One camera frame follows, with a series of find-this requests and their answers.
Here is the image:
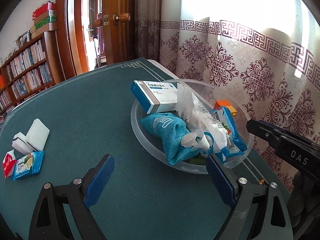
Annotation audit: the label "blue noodle snack packet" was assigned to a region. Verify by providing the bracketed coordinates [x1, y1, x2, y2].
[204, 106, 247, 164]

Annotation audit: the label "red white tissue packet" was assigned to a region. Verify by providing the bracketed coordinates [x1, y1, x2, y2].
[2, 150, 16, 178]

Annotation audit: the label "white sponge block black stripe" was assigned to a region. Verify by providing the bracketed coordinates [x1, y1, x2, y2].
[26, 119, 50, 152]

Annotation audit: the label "orange yellow toy brick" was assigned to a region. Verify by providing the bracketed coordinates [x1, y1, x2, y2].
[214, 100, 237, 117]

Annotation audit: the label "green packet in bowl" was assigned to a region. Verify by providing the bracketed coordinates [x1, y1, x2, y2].
[185, 154, 206, 166]

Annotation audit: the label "teal table mat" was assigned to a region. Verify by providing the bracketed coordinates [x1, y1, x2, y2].
[0, 57, 291, 240]

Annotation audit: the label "clear plastic bowl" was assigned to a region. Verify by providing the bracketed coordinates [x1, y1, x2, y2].
[131, 79, 254, 168]

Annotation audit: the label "patterned white maroon curtain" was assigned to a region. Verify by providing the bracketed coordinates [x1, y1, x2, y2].
[134, 0, 320, 193]

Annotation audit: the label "teal knit cloth pouch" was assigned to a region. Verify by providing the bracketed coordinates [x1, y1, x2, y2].
[140, 113, 200, 165]

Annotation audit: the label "wooden bookshelf with books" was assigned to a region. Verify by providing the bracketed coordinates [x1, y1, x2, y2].
[1, 31, 65, 123]

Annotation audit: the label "blue white medicine box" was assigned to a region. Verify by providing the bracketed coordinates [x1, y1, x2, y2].
[131, 80, 178, 114]

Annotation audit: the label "stacked boxes on bookshelf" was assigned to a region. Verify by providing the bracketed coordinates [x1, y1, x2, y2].
[30, 1, 57, 38]

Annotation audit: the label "brass wooden door knob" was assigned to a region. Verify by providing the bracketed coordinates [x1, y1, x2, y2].
[113, 12, 131, 25]

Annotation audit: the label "brown wooden door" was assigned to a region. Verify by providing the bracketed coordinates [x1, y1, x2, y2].
[103, 0, 136, 64]

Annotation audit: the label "wooden door frame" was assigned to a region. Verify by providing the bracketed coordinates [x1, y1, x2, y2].
[55, 0, 89, 80]

